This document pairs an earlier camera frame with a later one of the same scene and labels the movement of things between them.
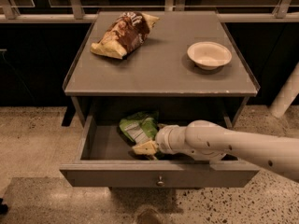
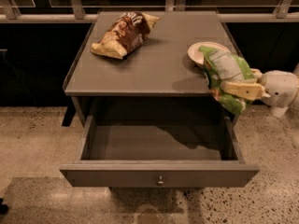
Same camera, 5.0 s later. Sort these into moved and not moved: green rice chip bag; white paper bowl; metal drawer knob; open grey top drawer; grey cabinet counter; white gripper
Moved: green rice chip bag; white gripper
Not moved: open grey top drawer; metal drawer knob; white paper bowl; grey cabinet counter
